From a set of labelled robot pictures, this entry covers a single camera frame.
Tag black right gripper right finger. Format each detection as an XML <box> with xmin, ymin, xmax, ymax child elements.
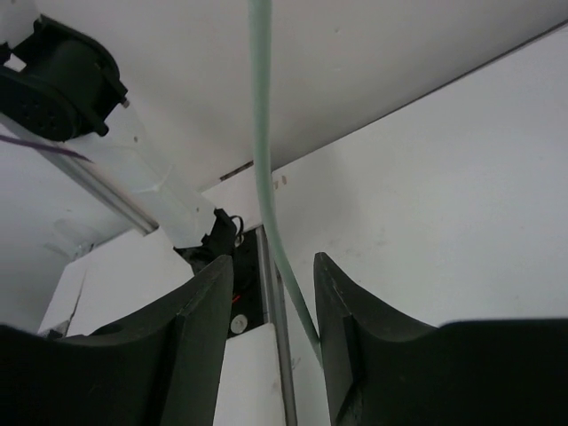
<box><xmin>313</xmin><ymin>253</ymin><xmax>567</xmax><ymax>425</ymax></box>

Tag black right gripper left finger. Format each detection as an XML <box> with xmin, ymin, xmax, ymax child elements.
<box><xmin>1</xmin><ymin>256</ymin><xmax>233</xmax><ymax>425</ymax></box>

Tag light green headphones with cable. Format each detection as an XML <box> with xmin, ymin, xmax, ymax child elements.
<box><xmin>248</xmin><ymin>1</ymin><xmax>322</xmax><ymax>362</ymax></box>

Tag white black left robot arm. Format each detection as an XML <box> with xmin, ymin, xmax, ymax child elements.
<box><xmin>1</xmin><ymin>1</ymin><xmax>238</xmax><ymax>268</ymax></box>

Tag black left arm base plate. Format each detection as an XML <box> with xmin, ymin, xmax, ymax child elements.
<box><xmin>227</xmin><ymin>230</ymin><xmax>266</xmax><ymax>338</ymax></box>

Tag aluminium table edge rail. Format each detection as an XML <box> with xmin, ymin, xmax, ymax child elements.
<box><xmin>255</xmin><ymin>225</ymin><xmax>297</xmax><ymax>425</ymax></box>

